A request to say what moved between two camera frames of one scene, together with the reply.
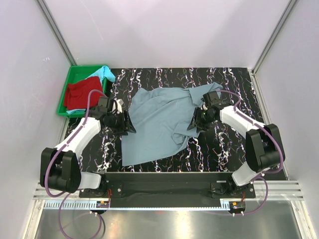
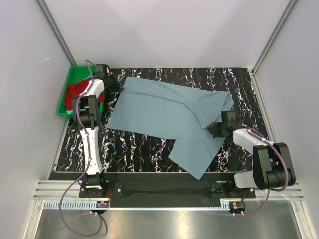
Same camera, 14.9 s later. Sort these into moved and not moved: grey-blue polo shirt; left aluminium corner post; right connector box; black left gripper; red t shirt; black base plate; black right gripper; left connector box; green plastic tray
Moved: black right gripper; grey-blue polo shirt; black left gripper
Not moved: red t shirt; black base plate; left aluminium corner post; right connector box; left connector box; green plastic tray
